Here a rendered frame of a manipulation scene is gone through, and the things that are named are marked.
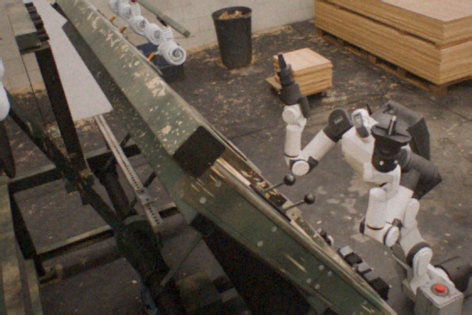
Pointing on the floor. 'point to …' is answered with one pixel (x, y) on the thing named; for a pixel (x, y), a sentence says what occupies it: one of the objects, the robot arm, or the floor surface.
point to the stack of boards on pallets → (404, 37)
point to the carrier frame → (252, 276)
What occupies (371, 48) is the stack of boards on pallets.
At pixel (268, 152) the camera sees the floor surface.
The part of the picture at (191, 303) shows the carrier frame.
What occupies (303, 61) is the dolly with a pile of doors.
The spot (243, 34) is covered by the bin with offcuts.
